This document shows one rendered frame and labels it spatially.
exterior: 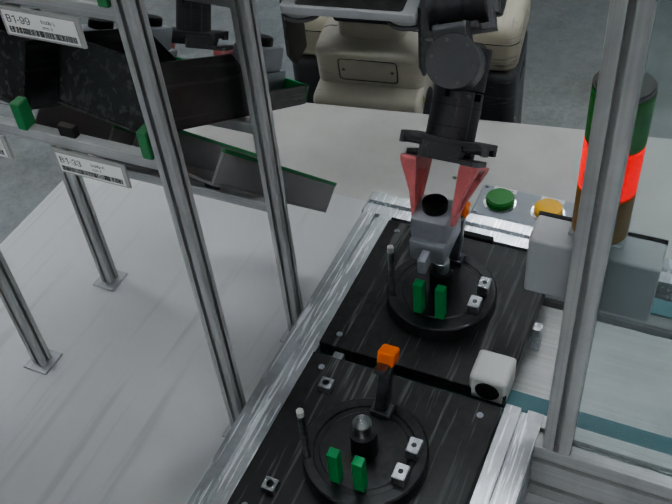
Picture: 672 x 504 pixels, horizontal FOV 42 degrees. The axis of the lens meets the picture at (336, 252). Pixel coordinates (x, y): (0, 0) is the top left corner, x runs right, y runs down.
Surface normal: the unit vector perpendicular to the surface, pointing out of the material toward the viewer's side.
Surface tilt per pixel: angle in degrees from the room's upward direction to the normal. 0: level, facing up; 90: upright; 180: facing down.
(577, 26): 1
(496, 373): 0
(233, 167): 90
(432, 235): 91
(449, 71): 54
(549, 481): 90
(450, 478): 0
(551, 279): 90
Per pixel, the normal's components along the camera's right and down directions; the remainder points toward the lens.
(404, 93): -0.11, -0.61
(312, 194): 0.83, 0.34
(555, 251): -0.40, 0.66
